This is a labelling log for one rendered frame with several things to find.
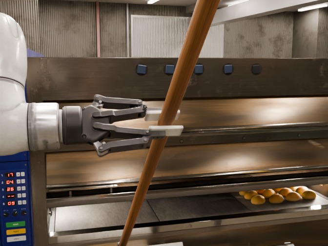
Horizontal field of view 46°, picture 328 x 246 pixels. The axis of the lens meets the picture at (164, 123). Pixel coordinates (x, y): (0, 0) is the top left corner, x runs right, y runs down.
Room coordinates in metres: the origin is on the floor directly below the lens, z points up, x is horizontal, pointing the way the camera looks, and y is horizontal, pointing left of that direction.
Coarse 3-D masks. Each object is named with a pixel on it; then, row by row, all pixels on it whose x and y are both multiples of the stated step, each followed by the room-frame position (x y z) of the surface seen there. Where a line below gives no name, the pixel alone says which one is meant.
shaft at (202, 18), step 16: (208, 0) 0.54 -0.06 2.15; (192, 16) 0.58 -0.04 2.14; (208, 16) 0.56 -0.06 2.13; (192, 32) 0.59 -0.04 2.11; (192, 48) 0.61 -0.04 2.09; (192, 64) 0.63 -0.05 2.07; (176, 80) 0.67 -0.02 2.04; (176, 96) 0.70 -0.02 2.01; (176, 112) 0.74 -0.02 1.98; (160, 144) 0.83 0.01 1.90; (144, 176) 0.95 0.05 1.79; (144, 192) 1.03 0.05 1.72; (128, 224) 1.24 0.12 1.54
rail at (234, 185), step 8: (320, 176) 2.15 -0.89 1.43; (216, 184) 2.00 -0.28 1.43; (224, 184) 2.00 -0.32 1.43; (232, 184) 2.01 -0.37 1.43; (240, 184) 2.02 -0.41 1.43; (248, 184) 2.03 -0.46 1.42; (256, 184) 2.04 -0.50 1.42; (264, 184) 2.05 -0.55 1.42; (120, 192) 1.87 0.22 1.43; (128, 192) 1.87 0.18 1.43; (152, 192) 1.90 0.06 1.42; (160, 192) 1.91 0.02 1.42; (168, 192) 1.92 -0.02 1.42; (48, 200) 1.77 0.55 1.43; (56, 200) 1.78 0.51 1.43; (64, 200) 1.79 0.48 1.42; (72, 200) 1.80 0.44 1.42
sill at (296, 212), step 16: (288, 208) 2.31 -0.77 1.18; (304, 208) 2.31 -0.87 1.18; (320, 208) 2.31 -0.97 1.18; (144, 224) 2.07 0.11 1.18; (160, 224) 2.07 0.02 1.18; (176, 224) 2.08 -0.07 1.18; (192, 224) 2.10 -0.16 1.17; (208, 224) 2.13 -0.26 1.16; (224, 224) 2.15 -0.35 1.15; (48, 240) 1.91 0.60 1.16; (64, 240) 1.93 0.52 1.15; (80, 240) 1.95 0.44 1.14
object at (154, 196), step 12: (252, 180) 2.24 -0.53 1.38; (264, 180) 2.22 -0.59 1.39; (324, 180) 2.14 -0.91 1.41; (108, 192) 2.01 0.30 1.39; (180, 192) 1.93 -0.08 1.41; (192, 192) 1.95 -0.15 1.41; (204, 192) 1.96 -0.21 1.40; (216, 192) 1.98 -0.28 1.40; (48, 204) 1.77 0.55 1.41; (60, 204) 1.78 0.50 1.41; (72, 204) 1.80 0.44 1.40; (84, 204) 1.81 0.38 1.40
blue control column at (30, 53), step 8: (32, 56) 2.38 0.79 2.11; (40, 56) 3.17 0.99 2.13; (24, 152) 1.86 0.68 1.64; (0, 160) 1.83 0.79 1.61; (8, 160) 1.84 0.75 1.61; (16, 160) 1.85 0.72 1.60; (24, 160) 1.86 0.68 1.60; (0, 168) 1.83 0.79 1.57; (8, 168) 1.84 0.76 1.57; (16, 168) 1.85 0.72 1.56; (24, 168) 1.86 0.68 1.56; (0, 216) 1.83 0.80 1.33; (32, 216) 1.87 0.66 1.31; (0, 224) 1.83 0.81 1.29; (32, 224) 1.86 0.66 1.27; (32, 232) 1.86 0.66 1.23; (0, 240) 1.82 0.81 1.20; (32, 240) 1.86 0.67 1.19
